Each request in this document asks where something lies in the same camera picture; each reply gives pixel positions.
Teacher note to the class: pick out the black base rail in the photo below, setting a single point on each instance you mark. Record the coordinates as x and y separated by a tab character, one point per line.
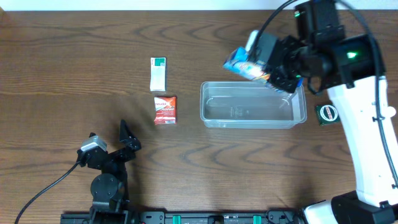
180	217

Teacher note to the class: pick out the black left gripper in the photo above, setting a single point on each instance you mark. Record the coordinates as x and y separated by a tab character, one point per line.
116	154

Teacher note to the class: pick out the clear plastic container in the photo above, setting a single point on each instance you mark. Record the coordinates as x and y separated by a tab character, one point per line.
250	105

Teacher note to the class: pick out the red Panadol box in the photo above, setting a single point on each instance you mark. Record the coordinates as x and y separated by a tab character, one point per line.
165	110

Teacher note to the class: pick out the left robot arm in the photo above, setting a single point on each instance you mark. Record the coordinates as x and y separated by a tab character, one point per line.
110	188

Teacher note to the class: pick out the white green Panadol box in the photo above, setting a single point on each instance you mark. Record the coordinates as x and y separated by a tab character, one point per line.
158	74

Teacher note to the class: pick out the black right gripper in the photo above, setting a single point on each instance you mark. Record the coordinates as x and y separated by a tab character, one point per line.
280	76

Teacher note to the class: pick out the blue Kool Fever box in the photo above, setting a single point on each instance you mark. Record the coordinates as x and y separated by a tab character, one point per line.
238	63

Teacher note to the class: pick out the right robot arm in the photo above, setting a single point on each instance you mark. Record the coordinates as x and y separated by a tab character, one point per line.
352	72

